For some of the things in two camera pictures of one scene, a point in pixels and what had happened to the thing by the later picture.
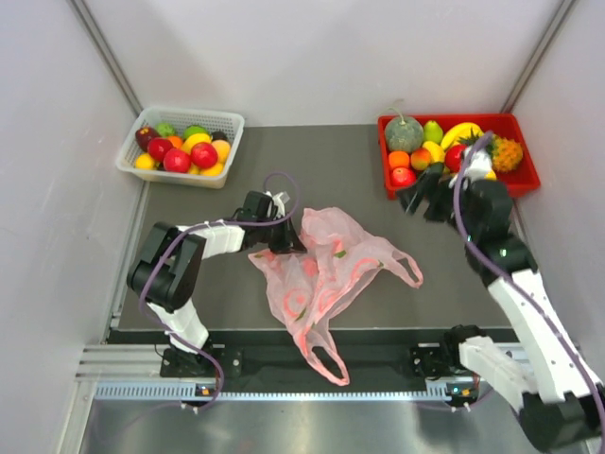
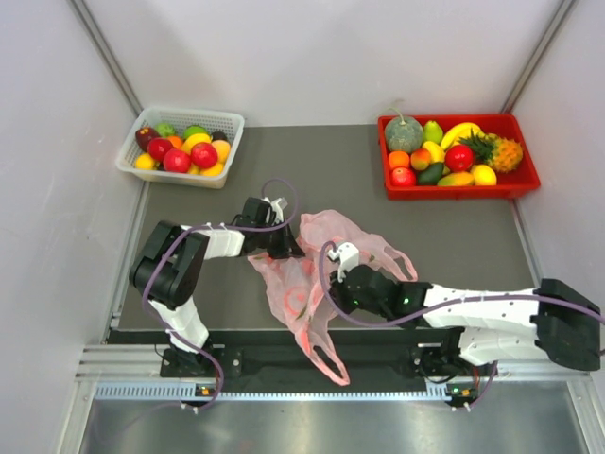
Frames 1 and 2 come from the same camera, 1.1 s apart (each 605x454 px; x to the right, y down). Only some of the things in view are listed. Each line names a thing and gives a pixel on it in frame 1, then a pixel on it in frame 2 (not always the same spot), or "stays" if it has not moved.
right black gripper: [410, 199] -> [337, 293]
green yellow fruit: [432, 131] stays
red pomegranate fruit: [454, 157] stays
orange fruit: [398, 159] stays
